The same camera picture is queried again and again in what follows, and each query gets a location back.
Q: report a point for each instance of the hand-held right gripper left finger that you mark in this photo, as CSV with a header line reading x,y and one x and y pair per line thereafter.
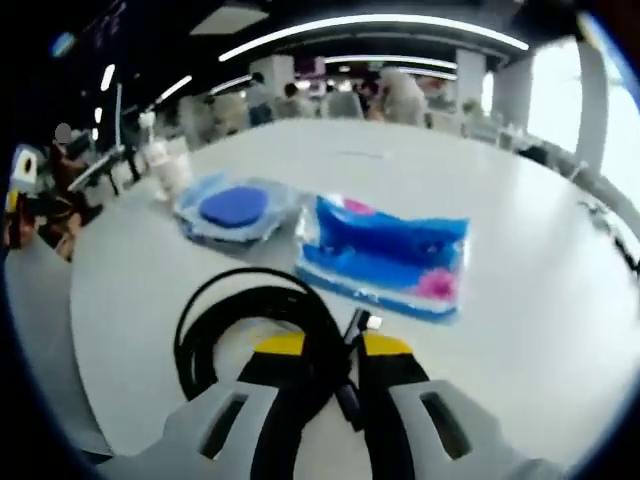
x,y
280,370

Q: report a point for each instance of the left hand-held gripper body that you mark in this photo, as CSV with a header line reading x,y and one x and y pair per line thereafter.
x,y
20,182

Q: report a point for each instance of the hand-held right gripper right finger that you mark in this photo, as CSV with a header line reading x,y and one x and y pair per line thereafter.
x,y
395,400

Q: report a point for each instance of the clear plastic water bottle item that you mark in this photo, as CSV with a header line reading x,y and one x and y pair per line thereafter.
x,y
152,150

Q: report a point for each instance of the blue tissue packet item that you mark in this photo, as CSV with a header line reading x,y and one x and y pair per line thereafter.
x,y
390,250

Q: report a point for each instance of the clear packet with blue pad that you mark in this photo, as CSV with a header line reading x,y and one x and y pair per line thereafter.
x,y
232,207

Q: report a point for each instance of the white side desk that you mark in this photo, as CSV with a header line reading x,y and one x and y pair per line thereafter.
x,y
97,167

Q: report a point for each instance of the white table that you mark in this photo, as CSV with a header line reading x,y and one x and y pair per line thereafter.
x,y
525,325

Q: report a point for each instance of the ceiling air vent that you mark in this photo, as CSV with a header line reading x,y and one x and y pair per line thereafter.
x,y
230,19

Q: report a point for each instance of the potted green plant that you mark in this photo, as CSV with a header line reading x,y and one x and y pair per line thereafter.
x,y
472,106

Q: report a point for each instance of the narrow window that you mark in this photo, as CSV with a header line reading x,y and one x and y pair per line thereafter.
x,y
555,100

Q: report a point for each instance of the curved ceiling light strip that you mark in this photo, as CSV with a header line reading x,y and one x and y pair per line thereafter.
x,y
380,21

